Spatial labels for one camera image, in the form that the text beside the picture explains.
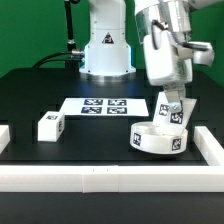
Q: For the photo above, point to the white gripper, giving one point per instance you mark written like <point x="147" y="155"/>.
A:
<point x="164" y="67"/>

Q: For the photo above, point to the white round stool seat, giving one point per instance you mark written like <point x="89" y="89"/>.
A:
<point x="143" y="139"/>

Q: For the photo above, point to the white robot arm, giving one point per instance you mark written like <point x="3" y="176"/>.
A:
<point x="163" y="29"/>

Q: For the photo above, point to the white U-shaped fence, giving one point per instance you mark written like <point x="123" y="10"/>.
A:
<point x="87" y="179"/>

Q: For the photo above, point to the white sheet with markers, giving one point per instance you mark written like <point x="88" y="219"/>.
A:
<point x="104" y="107"/>

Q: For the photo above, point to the black pole stand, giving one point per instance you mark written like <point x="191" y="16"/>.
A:
<point x="70" y="64"/>

